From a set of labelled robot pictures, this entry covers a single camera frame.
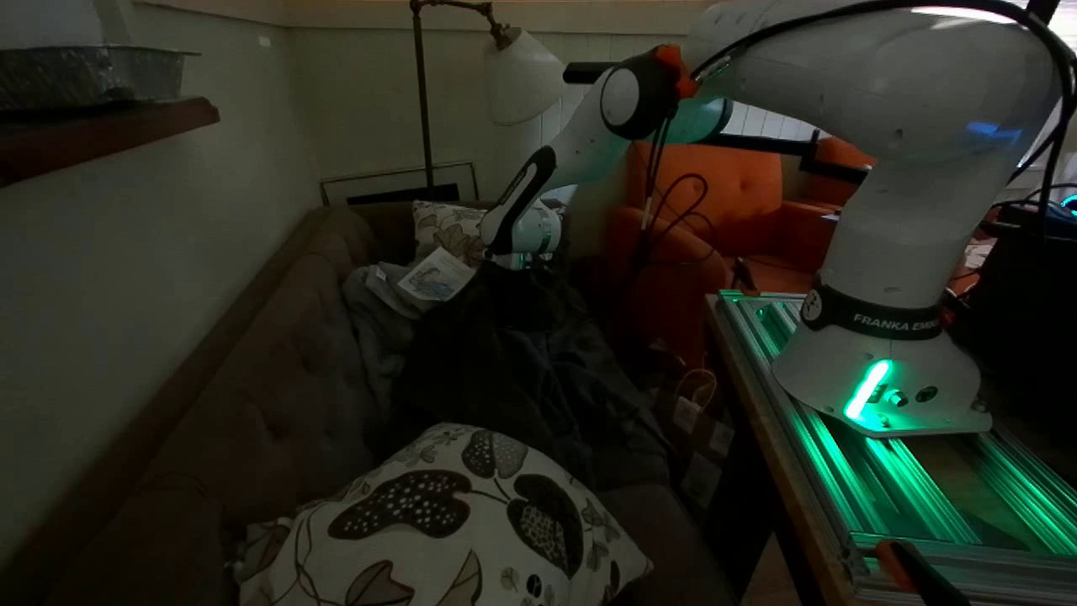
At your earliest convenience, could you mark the dark crumpled blanket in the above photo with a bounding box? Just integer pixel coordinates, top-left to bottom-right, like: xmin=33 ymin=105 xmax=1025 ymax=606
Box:
xmin=384 ymin=253 xmax=675 ymax=494

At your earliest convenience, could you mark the white blue paper booklet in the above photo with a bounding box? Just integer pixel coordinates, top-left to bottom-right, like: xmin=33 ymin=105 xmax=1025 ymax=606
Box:
xmin=393 ymin=246 xmax=479 ymax=310

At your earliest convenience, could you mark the small floral pillow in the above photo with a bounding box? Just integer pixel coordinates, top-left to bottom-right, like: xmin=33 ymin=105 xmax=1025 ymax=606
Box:
xmin=408 ymin=200 xmax=499 ymax=265

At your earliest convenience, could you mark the grey cloth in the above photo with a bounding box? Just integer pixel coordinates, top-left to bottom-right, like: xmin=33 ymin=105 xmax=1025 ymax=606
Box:
xmin=336 ymin=259 xmax=428 ymax=401

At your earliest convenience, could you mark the floor lamp with white shade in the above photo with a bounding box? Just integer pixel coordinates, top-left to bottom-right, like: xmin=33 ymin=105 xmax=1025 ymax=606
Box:
xmin=408 ymin=0 xmax=571 ymax=196

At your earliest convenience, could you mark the orange armchair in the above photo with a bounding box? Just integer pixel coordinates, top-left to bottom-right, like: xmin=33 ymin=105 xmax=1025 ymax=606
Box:
xmin=602 ymin=132 xmax=874 ymax=380

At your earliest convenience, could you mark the large floral white pillow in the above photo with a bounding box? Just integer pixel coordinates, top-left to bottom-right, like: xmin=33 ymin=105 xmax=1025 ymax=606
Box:
xmin=230 ymin=418 xmax=655 ymax=606

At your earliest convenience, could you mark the brown tufted sofa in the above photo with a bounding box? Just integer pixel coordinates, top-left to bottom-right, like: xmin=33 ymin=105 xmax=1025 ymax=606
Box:
xmin=0 ymin=200 xmax=737 ymax=606

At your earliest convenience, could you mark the black equipment box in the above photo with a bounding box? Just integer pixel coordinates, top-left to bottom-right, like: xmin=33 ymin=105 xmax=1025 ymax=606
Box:
xmin=960 ymin=205 xmax=1077 ymax=459

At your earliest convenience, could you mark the dark picture frame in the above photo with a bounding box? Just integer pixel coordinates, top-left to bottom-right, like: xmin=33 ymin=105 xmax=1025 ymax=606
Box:
xmin=317 ymin=159 xmax=484 ymax=211

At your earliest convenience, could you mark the paper bag with handles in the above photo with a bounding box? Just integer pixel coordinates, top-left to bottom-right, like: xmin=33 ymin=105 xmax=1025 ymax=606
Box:
xmin=644 ymin=348 xmax=739 ymax=512

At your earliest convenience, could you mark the black stereo camera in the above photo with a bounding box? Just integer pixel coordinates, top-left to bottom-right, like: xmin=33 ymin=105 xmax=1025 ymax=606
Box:
xmin=557 ymin=58 xmax=613 ymax=86

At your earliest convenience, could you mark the aluminium rail robot table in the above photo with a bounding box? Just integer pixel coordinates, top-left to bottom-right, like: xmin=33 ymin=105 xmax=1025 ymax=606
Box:
xmin=703 ymin=286 xmax=1077 ymax=606

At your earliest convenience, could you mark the wooden wall shelf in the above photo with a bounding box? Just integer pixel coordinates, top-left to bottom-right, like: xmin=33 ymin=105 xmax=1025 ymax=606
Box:
xmin=0 ymin=95 xmax=222 ymax=188

